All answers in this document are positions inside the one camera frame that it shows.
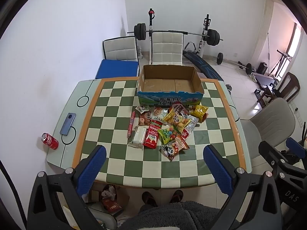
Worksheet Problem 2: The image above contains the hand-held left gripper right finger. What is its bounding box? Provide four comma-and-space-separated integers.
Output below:
203, 145, 285, 230

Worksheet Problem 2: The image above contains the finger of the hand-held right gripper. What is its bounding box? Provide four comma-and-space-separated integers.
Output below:
258, 141, 292, 167
286, 137, 307, 154

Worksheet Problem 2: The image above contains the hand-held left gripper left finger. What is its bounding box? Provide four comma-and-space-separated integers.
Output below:
27, 145, 107, 230

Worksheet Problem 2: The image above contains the brown and orange snack packet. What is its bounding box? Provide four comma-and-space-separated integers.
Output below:
174, 135, 190, 151

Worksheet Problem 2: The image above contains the small red and white packet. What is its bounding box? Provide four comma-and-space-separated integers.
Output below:
180, 128, 192, 140

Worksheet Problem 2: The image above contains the panda print snack packet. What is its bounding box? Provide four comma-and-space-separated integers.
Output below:
161, 142, 183, 161

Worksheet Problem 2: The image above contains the silver snack packet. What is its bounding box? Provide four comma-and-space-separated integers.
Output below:
185, 115, 199, 135

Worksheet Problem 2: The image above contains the white wafer packet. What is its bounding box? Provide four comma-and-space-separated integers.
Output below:
128, 126, 147, 149

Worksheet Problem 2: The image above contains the pink sausage stick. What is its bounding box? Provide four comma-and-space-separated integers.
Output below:
127, 111, 136, 139

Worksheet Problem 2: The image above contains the yellow foil snack packet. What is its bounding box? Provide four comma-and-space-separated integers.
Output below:
191, 104, 209, 123

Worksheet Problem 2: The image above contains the green candy packet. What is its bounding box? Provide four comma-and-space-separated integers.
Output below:
157, 127, 180, 145

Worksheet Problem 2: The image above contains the red packet with apple picture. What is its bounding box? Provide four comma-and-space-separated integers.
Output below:
143, 119, 163, 150

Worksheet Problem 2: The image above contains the yellow chips packet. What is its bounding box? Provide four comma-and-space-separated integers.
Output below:
163, 109, 180, 125

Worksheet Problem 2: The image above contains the orange shrimp cracker packet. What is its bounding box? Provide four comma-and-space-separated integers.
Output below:
139, 112, 152, 126

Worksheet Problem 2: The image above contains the large red and white packet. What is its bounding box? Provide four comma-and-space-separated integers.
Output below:
171, 103, 190, 120

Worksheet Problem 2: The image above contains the white and green snack packet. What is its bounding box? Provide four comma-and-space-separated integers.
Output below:
152, 107, 169, 123

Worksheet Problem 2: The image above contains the cardboard box with blue print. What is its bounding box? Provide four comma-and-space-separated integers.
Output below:
137, 65, 205, 106

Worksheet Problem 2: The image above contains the black router with antennas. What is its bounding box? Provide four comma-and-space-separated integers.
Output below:
300, 122, 307, 147

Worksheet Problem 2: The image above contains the grey shell chair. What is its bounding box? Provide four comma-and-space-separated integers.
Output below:
240, 97, 296, 160

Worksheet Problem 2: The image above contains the cardboard box with trash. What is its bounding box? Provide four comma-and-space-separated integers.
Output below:
87, 184, 130, 215

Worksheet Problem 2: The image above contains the brown slipper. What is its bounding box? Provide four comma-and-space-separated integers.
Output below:
170, 190, 184, 204
141, 191, 159, 207

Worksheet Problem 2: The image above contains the red soda can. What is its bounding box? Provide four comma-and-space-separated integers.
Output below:
41, 132, 59, 150

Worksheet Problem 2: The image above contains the blue-grey smartphone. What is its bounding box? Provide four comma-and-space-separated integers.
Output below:
60, 113, 76, 135

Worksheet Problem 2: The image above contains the person's grey fleece clothing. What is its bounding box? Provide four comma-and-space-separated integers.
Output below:
119, 201, 239, 230

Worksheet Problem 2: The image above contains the dark wooden chair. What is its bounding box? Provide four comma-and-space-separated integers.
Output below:
258, 72, 300, 106

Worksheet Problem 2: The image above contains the black folding stand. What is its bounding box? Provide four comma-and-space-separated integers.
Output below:
271, 50, 293, 76

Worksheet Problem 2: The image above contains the blue folded mat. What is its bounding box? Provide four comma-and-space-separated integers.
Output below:
95, 59, 140, 79

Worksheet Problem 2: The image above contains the black weight bench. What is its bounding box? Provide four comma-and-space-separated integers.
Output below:
183, 53, 224, 82

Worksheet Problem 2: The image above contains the long barbell with small plates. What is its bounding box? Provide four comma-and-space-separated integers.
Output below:
213, 53, 255, 75

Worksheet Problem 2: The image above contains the white padded dining chair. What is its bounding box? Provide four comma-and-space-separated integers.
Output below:
150, 32, 184, 65

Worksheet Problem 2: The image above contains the white barbell rack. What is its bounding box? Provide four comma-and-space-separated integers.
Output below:
147, 8, 212, 60

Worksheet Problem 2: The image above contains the barbell with black plates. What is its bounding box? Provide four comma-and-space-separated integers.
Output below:
127, 23, 223, 46

